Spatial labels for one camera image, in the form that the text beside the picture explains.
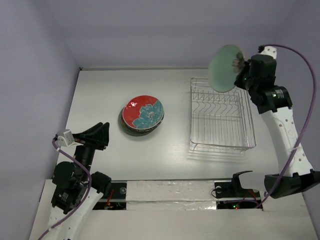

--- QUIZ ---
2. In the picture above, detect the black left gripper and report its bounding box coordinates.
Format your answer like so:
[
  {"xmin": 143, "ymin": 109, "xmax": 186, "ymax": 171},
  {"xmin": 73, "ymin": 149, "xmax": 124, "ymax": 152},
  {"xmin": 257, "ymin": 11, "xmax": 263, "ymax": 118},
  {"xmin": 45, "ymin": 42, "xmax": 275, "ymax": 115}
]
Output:
[{"xmin": 73, "ymin": 120, "xmax": 110, "ymax": 179}]

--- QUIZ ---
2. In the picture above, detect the green floral plate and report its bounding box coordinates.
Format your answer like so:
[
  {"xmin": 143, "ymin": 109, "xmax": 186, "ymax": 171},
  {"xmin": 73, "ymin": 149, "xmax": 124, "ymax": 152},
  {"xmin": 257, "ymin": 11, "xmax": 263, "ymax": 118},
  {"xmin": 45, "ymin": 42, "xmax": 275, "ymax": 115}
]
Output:
[{"xmin": 208, "ymin": 44, "xmax": 246, "ymax": 93}]

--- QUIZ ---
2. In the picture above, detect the light blue plate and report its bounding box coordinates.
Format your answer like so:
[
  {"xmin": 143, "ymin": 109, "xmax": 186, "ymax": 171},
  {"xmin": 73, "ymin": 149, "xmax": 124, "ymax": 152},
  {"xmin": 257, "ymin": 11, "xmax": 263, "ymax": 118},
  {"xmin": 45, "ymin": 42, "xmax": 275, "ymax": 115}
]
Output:
[{"xmin": 117, "ymin": 106, "xmax": 156, "ymax": 138}]

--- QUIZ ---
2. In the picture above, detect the red and teal plate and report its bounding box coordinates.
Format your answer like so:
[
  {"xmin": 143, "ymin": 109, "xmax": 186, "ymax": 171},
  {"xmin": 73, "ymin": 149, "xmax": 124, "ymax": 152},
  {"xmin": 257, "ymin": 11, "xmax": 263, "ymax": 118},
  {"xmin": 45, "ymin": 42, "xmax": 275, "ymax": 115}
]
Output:
[{"xmin": 122, "ymin": 95, "xmax": 165, "ymax": 130}]

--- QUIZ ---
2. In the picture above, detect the blue white floral plate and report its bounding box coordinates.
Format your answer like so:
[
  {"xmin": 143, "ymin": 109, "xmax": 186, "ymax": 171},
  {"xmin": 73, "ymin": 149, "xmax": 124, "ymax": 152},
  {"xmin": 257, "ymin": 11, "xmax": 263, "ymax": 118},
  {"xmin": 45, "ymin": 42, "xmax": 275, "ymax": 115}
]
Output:
[{"xmin": 120, "ymin": 112, "xmax": 165, "ymax": 134}]

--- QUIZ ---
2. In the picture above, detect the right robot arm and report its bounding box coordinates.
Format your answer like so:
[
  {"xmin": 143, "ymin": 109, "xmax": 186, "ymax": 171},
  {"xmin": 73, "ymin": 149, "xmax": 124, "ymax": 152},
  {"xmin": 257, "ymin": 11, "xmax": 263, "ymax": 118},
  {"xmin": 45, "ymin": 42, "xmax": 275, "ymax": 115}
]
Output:
[{"xmin": 234, "ymin": 54, "xmax": 320, "ymax": 199}]

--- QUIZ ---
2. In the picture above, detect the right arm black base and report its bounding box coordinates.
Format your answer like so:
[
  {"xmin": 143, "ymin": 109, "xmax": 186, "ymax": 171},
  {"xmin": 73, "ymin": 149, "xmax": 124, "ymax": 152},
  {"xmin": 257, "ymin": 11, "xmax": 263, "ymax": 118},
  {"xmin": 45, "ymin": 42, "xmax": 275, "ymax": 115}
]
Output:
[{"xmin": 211, "ymin": 170, "xmax": 254, "ymax": 199}]

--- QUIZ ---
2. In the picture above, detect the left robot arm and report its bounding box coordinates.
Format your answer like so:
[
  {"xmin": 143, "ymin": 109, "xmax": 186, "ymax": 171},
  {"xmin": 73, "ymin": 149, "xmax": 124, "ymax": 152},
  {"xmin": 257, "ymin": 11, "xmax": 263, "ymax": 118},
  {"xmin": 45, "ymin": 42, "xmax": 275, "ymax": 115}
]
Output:
[{"xmin": 39, "ymin": 122, "xmax": 112, "ymax": 240}]

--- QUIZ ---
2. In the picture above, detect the white foam block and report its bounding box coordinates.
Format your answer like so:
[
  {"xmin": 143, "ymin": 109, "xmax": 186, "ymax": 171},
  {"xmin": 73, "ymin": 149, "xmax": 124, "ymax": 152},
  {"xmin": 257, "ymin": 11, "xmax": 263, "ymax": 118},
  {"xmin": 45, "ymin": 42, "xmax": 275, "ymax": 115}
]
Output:
[{"xmin": 125, "ymin": 180, "xmax": 217, "ymax": 211}]

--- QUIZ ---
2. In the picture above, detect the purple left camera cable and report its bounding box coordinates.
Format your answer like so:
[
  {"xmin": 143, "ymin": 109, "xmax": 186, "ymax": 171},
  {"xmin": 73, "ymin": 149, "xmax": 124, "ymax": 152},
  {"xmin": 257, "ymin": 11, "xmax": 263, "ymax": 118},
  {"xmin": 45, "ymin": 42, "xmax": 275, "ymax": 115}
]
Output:
[{"xmin": 37, "ymin": 139, "xmax": 91, "ymax": 240}]

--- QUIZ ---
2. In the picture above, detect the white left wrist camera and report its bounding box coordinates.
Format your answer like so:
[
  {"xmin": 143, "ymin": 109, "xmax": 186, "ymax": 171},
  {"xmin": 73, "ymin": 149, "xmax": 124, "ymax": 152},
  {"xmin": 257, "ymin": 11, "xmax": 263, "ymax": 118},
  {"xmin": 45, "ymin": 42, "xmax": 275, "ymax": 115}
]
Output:
[{"xmin": 54, "ymin": 129, "xmax": 82, "ymax": 147}]

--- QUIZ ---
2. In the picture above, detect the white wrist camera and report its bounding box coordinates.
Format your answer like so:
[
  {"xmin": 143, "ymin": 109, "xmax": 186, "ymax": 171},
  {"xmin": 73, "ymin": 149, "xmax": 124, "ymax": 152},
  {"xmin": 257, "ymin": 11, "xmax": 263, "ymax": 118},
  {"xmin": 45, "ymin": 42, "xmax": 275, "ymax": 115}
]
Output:
[
  {"xmin": 54, "ymin": 129, "xmax": 82, "ymax": 147},
  {"xmin": 258, "ymin": 45, "xmax": 277, "ymax": 60}
]

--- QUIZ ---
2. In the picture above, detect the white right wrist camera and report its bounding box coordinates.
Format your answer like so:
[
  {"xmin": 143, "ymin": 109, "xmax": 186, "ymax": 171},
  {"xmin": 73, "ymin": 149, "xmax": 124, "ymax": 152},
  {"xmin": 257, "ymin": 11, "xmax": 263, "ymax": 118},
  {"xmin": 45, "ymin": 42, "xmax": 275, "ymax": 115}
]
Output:
[{"xmin": 258, "ymin": 45, "xmax": 277, "ymax": 60}]

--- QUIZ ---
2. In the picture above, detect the metal wire dish rack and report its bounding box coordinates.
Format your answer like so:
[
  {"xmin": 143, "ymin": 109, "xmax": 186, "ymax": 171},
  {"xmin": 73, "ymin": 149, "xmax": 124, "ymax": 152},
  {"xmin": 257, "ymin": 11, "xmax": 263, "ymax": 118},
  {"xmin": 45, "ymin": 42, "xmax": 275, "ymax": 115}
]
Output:
[{"xmin": 190, "ymin": 77, "xmax": 256, "ymax": 152}]

